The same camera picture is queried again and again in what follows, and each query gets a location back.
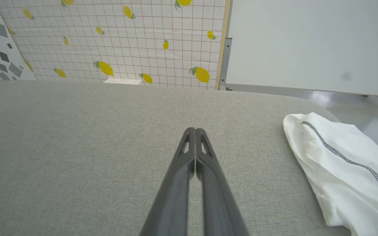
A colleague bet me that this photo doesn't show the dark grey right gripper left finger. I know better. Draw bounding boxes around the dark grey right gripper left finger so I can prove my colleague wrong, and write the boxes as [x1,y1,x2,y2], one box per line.
[140,127,196,236]

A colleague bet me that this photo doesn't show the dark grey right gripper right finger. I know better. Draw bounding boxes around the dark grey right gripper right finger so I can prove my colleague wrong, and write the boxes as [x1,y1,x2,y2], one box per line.
[196,128,250,236]

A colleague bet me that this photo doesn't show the white garment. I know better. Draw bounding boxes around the white garment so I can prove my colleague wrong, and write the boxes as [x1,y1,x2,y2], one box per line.
[283,112,378,236]

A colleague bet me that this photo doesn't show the white box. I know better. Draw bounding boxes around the white box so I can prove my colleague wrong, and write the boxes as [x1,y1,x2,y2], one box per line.
[103,78,142,86]

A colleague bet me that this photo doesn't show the lemon print grid panel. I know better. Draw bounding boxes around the lemon print grid panel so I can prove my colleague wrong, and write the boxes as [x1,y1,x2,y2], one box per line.
[0,0,231,90]

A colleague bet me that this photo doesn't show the white partition board on stand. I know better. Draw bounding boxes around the white partition board on stand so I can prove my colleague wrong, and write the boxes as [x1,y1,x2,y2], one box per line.
[219,0,378,120]

